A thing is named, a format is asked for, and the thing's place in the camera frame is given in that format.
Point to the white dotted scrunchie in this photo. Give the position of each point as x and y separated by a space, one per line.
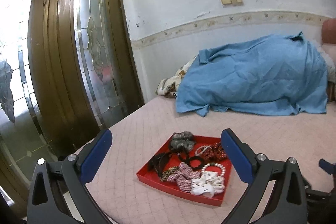
208 185

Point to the red shallow tray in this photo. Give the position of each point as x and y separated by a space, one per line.
223 168

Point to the black fuzzy scrunchie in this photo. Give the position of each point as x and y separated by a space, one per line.
195 162

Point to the beige wall switch plate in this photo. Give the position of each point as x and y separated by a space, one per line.
232 3

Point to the blue cloth blanket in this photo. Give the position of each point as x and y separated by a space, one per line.
275 75

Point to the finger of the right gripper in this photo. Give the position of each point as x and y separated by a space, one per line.
327 166

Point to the patterned cream blanket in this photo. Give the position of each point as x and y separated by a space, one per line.
168 87

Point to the rhinestone butterfly hair clip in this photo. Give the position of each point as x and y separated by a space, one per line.
158 162

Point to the salmon pink cushion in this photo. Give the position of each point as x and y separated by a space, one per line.
328 31

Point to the pink quilted mattress cover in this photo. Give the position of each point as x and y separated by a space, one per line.
124 199

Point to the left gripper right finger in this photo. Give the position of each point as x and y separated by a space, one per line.
287 201

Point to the brown glass panel door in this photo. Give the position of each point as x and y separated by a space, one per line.
67 72

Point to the leopard print hair clip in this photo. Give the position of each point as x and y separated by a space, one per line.
171 174

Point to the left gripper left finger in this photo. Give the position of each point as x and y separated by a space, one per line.
46 202

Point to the grey sheer scrunchie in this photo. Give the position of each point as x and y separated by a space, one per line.
182 141

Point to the striped beige pillow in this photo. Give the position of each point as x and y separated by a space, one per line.
328 53

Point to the red polka dot scrunchie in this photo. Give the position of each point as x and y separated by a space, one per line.
214 153

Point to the red white checked scrunchie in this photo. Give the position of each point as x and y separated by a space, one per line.
185 180

